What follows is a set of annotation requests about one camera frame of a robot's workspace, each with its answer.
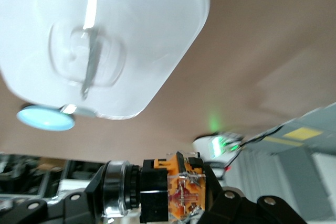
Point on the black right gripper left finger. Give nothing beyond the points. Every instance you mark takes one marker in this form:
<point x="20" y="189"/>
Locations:
<point x="78" y="208"/>

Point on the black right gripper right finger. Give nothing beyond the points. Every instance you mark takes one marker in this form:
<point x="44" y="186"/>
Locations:
<point x="228" y="208"/>

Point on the orange black push-button switch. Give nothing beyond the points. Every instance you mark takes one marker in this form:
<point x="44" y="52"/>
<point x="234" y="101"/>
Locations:
<point x="157" y="195"/>

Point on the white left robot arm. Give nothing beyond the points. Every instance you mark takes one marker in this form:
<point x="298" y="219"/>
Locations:
<point x="207" y="150"/>

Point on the white lidded storage box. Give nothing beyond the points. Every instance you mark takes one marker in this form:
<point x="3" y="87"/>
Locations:
<point x="131" y="24"/>

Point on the light blue round plate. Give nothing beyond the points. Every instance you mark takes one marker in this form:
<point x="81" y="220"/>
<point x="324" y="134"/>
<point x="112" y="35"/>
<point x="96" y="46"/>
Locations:
<point x="44" y="119"/>

